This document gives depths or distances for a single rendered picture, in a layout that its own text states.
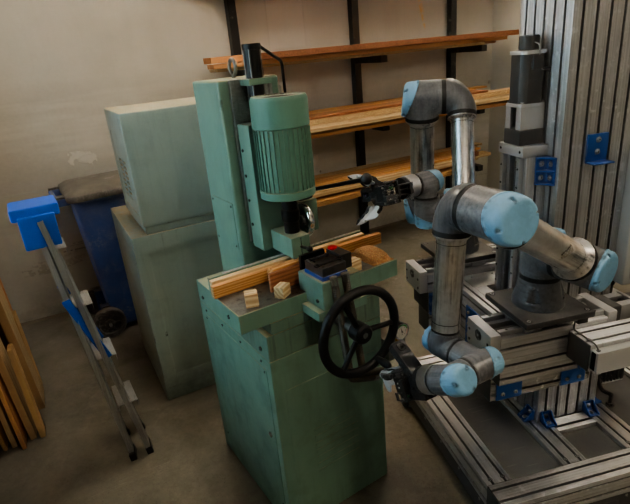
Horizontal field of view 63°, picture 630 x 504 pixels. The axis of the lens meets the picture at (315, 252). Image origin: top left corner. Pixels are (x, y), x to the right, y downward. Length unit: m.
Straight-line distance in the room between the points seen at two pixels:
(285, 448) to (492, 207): 1.07
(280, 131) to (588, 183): 0.97
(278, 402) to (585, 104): 1.29
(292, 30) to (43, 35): 1.68
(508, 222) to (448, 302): 0.30
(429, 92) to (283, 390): 1.08
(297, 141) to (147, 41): 2.41
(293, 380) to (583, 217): 1.07
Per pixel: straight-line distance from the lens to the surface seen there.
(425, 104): 1.83
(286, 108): 1.52
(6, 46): 3.76
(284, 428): 1.77
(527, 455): 2.07
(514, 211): 1.17
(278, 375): 1.65
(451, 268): 1.32
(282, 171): 1.55
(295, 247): 1.65
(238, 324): 1.51
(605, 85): 1.80
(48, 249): 2.10
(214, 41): 3.95
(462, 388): 1.27
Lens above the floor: 1.59
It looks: 21 degrees down
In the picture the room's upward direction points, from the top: 5 degrees counter-clockwise
